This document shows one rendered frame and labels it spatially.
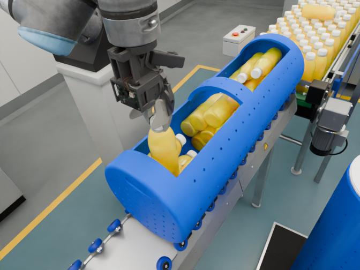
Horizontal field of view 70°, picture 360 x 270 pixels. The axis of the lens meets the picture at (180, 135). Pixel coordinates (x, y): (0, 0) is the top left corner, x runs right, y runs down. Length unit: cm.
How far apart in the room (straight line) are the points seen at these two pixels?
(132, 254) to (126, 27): 64
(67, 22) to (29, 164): 232
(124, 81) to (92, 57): 87
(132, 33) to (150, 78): 9
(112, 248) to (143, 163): 35
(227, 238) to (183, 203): 126
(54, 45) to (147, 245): 60
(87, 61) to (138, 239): 86
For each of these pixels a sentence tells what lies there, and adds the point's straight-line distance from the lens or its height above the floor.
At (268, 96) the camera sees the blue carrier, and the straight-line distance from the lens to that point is 92.
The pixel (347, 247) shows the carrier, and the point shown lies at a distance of 105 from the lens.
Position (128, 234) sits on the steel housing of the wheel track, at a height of 93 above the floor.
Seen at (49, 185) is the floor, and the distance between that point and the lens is 247.
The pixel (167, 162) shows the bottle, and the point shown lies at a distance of 64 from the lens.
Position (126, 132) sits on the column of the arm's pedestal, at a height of 69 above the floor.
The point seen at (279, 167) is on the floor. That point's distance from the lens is 225.
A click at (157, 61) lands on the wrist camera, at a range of 49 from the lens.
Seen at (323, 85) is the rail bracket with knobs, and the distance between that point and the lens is 135.
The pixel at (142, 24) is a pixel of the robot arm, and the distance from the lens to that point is 42.
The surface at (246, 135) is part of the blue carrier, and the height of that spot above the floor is 115.
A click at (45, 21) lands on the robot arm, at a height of 155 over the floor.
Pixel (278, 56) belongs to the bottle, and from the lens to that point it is 118.
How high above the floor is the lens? 169
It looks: 43 degrees down
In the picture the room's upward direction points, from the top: 7 degrees counter-clockwise
